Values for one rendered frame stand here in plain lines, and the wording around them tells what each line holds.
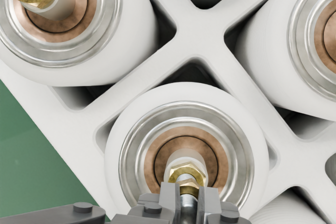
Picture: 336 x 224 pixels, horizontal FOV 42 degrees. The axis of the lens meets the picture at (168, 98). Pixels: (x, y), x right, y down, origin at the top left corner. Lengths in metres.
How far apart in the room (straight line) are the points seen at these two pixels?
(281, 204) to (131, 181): 0.14
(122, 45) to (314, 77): 0.11
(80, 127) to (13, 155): 0.22
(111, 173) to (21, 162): 0.29
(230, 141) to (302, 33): 0.07
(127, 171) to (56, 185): 0.29
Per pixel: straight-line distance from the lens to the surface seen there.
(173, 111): 0.24
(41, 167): 0.53
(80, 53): 0.25
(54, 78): 0.26
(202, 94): 0.25
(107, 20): 0.25
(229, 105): 0.25
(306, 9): 0.25
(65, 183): 0.53
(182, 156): 0.22
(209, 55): 0.32
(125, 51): 0.26
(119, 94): 0.32
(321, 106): 0.26
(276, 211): 0.34
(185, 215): 0.16
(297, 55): 0.25
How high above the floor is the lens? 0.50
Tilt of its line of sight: 87 degrees down
